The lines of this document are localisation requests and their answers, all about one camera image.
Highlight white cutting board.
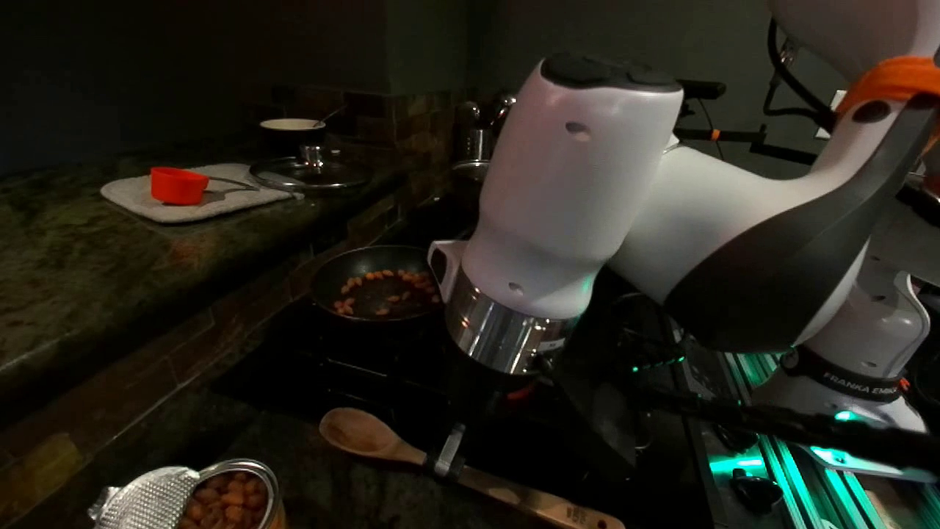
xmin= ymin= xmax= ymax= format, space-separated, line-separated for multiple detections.
xmin=96 ymin=159 xmax=298 ymax=229

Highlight brown cooked beans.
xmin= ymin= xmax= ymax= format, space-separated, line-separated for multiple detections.
xmin=331 ymin=266 xmax=443 ymax=319

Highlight black stove knob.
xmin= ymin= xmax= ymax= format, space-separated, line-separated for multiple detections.
xmin=731 ymin=470 xmax=784 ymax=516

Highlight orange cable strap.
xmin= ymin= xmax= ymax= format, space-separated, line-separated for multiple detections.
xmin=834 ymin=53 xmax=940 ymax=118

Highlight metal robot mounting frame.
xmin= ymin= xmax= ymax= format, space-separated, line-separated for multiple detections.
xmin=685 ymin=345 xmax=940 ymax=529

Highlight black stove top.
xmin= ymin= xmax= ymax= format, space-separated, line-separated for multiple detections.
xmin=208 ymin=185 xmax=716 ymax=529

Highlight canned brown beans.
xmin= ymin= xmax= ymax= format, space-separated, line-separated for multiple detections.
xmin=185 ymin=470 xmax=274 ymax=529

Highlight wooden spoon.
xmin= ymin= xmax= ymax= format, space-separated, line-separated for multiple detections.
xmin=317 ymin=406 xmax=628 ymax=529

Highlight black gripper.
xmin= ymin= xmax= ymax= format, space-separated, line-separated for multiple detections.
xmin=431 ymin=362 xmax=552 ymax=481

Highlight black frying pan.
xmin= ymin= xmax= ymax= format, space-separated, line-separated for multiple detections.
xmin=308 ymin=244 xmax=449 ymax=329

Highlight dark bowl with white inside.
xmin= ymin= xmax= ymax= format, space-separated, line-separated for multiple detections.
xmin=255 ymin=115 xmax=331 ymax=159

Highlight glass pot lid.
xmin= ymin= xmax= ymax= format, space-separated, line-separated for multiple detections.
xmin=246 ymin=143 xmax=367 ymax=194

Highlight black camera stand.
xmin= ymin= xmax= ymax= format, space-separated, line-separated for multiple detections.
xmin=674 ymin=72 xmax=847 ymax=171

